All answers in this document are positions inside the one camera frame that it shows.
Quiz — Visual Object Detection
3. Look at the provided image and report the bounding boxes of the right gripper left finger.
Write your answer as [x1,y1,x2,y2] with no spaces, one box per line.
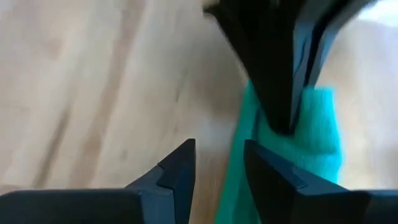
[0,138,197,224]

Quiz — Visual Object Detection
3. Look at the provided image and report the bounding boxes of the teal green elastic bandage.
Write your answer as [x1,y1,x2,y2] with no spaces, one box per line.
[213,79,344,224]

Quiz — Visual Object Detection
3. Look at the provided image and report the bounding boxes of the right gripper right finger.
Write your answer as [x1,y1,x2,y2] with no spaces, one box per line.
[243,139,398,224]

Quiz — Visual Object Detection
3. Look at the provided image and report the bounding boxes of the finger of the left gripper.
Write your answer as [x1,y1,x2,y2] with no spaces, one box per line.
[203,0,300,136]
[290,0,377,131]

